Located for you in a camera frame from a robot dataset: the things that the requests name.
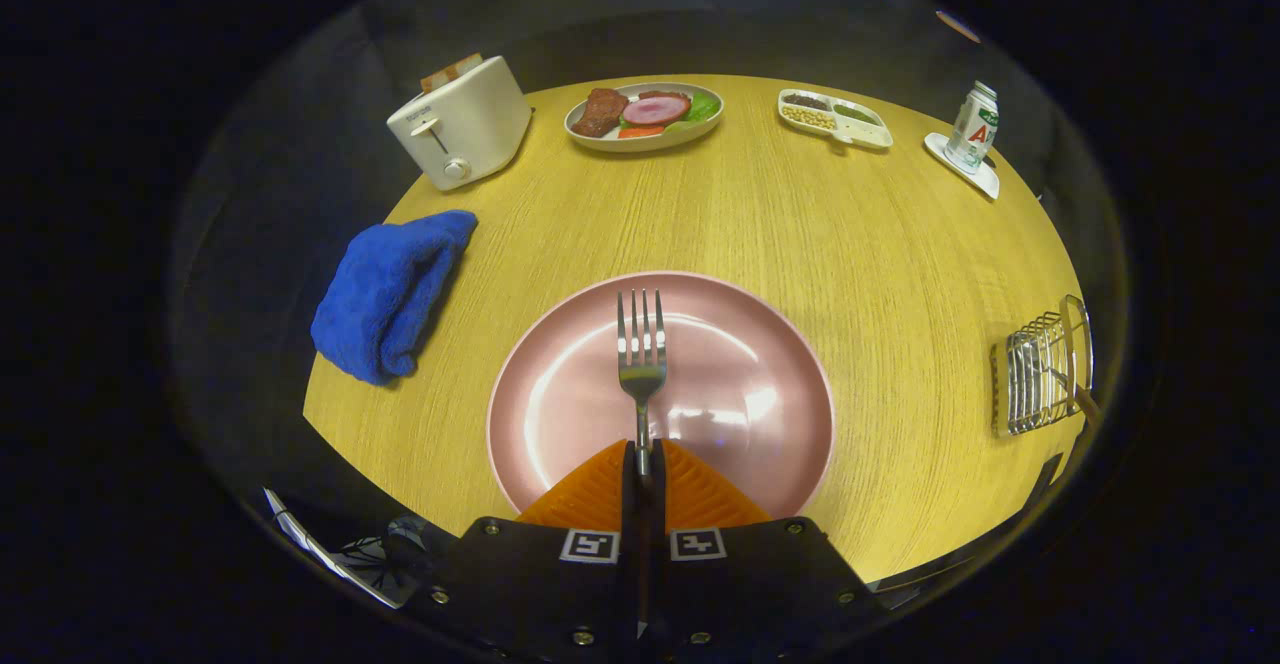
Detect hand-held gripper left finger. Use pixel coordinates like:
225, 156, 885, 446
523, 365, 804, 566
425, 439, 639, 664

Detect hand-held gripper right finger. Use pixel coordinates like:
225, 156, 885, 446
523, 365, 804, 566
650, 439, 881, 660

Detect metal fork brown handle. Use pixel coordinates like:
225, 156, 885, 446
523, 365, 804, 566
615, 289, 669, 480

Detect metal spoon brown handle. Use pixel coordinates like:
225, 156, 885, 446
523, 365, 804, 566
1045, 364, 1103, 423

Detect white-edged patterned object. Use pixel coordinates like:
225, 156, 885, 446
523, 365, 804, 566
262, 487, 426, 610

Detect pink round plate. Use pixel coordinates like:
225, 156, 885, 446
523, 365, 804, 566
486, 270, 837, 530

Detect blue folded towel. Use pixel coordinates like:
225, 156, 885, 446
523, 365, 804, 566
310, 209, 479, 387

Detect grey plate with food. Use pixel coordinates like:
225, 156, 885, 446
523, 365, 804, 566
563, 81, 725, 153

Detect white toaster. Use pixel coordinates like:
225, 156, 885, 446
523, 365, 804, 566
386, 55, 534, 193

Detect white square coaster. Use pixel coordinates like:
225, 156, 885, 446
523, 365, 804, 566
923, 132, 1001, 201

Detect white divided bean dish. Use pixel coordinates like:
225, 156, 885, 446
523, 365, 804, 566
777, 88, 894, 151

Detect brown meat slice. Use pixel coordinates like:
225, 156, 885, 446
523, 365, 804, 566
570, 88, 629, 138

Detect green lettuce leaf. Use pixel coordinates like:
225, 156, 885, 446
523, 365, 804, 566
665, 91, 723, 133

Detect pink ham slice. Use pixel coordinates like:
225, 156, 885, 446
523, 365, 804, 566
621, 92, 692, 128

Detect white drink bottle green label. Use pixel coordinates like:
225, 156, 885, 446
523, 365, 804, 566
944, 81, 1000, 175

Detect toast slice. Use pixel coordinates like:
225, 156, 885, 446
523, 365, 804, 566
420, 53, 485, 95

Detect metal wire basket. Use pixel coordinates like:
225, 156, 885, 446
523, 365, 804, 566
990, 294, 1096, 440

